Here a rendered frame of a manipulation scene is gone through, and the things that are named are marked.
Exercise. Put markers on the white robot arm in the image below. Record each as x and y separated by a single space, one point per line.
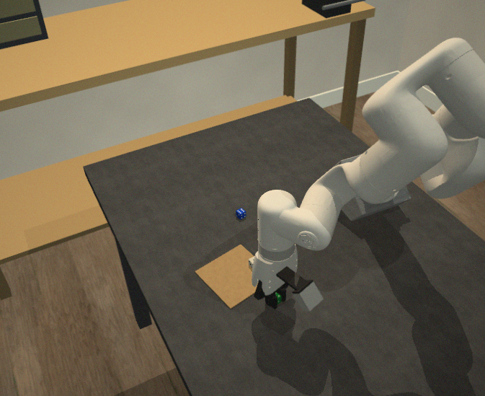
412 142

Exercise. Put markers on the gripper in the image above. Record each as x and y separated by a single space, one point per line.
264 274

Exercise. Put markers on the blue die with white pips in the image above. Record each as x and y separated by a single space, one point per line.
241 213

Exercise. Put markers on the tan flat mat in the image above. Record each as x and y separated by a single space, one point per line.
230 276

